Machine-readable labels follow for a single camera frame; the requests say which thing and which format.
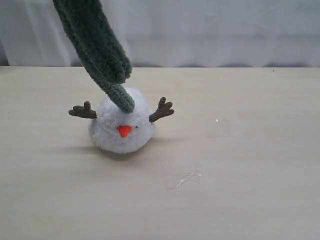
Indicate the clear tape patch near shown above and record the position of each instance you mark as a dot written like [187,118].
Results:
[174,176]

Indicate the white curtain backdrop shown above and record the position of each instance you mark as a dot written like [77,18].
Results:
[173,33]

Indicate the white plush snowman toy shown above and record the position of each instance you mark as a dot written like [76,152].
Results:
[114,131]

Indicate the green knitted scarf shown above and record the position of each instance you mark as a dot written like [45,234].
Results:
[97,47]

